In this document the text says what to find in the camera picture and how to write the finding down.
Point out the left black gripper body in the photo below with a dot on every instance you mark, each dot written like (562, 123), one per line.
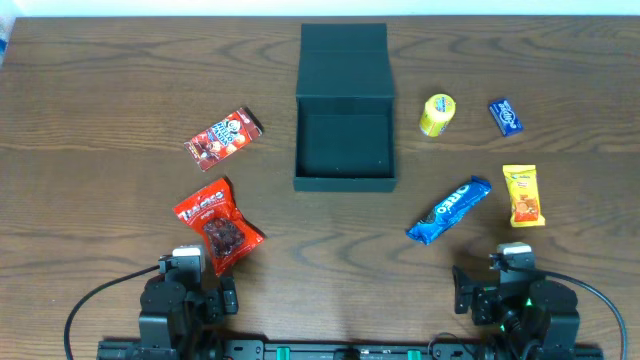
(228, 301)

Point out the red candy bag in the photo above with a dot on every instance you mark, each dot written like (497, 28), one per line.
(212, 213)

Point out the yellow Julie's biscuit packet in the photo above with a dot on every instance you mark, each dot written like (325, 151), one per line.
(522, 185)

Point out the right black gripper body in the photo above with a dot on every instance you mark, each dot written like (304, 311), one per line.
(463, 291)

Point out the blue Eclipse mint tin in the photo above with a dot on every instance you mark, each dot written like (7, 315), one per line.
(505, 117)

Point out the Hello Panda biscuit box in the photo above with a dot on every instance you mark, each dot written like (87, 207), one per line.
(223, 138)

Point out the dark green open box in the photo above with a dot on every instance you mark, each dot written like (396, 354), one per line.
(345, 110)

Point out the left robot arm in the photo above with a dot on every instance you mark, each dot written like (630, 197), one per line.
(178, 312)

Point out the yellow gum canister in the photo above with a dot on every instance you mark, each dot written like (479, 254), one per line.
(439, 110)

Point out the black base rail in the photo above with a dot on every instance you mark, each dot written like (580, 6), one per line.
(258, 350)

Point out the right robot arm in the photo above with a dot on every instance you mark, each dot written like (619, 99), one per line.
(537, 317)

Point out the blue Oreo cookie pack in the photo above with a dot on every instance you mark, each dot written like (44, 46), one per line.
(449, 211)

